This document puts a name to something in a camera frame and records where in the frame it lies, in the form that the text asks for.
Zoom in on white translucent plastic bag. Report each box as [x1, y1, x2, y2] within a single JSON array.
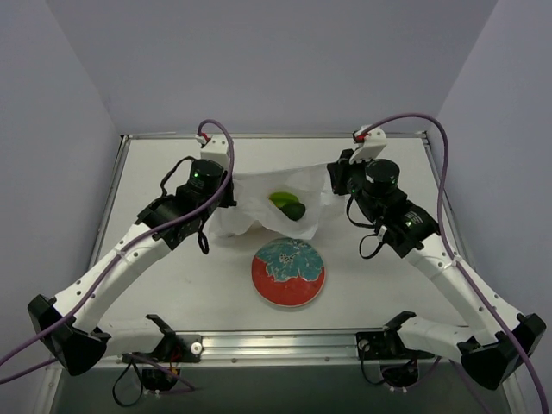
[[209, 164, 345, 240]]

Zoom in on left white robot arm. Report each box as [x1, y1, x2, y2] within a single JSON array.
[[28, 157, 235, 376]]

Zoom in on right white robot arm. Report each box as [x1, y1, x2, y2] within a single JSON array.
[[327, 149, 546, 390]]

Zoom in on yellow-green fake fruit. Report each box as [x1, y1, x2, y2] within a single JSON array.
[[268, 191, 299, 209]]

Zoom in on dark green fake avocado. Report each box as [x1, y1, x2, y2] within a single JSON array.
[[279, 203, 306, 222]]

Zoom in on red and teal plate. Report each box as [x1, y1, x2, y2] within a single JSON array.
[[251, 237, 326, 308]]

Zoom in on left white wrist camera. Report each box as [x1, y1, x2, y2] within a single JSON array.
[[195, 133, 229, 169]]

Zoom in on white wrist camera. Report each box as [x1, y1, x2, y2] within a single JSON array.
[[349, 125, 387, 165], [195, 133, 229, 169]]

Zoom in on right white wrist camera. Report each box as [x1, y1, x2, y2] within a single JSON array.
[[349, 125, 387, 165]]

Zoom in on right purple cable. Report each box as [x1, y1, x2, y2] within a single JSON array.
[[353, 112, 549, 414]]

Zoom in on purple cable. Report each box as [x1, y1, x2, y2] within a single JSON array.
[[0, 118, 236, 385], [353, 112, 549, 414]]

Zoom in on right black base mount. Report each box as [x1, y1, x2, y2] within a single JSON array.
[[355, 310, 436, 393]]

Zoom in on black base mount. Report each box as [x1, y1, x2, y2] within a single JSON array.
[[112, 314, 204, 406], [355, 310, 436, 393]]

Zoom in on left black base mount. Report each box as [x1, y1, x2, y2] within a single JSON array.
[[112, 314, 204, 406]]

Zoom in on aluminium front rail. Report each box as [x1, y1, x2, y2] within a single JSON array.
[[46, 325, 515, 370]]

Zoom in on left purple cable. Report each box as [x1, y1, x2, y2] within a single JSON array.
[[0, 118, 236, 385]]

